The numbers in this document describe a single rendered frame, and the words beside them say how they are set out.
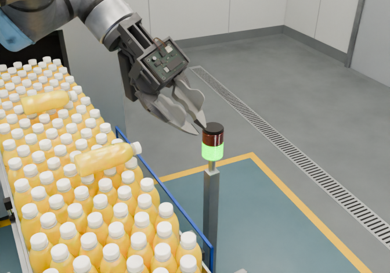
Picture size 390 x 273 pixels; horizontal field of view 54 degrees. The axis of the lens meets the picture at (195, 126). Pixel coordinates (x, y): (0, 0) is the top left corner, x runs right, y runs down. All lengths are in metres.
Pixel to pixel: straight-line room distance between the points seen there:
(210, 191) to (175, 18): 4.12
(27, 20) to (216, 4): 4.86
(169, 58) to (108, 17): 0.11
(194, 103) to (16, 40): 0.29
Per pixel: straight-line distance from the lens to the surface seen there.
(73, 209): 1.11
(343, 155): 3.37
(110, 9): 0.63
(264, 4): 5.79
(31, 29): 0.61
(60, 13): 0.63
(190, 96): 0.64
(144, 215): 1.06
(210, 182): 1.20
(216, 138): 1.09
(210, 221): 1.31
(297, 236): 2.57
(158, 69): 0.59
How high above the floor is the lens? 1.84
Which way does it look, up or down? 31 degrees down
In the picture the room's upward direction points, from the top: straight up
